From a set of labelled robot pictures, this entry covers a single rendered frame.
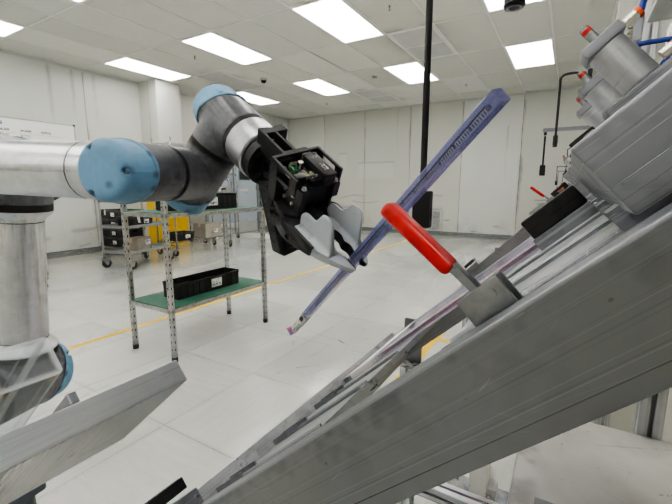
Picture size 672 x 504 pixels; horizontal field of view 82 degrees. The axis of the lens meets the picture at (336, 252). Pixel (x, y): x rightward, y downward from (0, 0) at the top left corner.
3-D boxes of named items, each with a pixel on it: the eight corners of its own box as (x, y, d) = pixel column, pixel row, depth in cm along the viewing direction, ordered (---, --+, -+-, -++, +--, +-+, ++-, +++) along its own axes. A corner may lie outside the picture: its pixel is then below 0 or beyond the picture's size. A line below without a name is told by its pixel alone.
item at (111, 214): (100, 254, 649) (96, 209, 637) (126, 250, 689) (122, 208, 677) (125, 257, 619) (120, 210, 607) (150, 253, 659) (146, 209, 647)
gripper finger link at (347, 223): (376, 238, 43) (322, 189, 46) (361, 272, 47) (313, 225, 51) (394, 228, 44) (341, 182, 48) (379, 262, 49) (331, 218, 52)
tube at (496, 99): (290, 335, 66) (287, 330, 66) (297, 332, 67) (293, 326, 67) (500, 101, 26) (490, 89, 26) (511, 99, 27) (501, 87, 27)
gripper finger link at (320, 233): (344, 250, 40) (298, 196, 45) (332, 285, 44) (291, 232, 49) (367, 242, 42) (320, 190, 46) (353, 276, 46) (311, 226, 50)
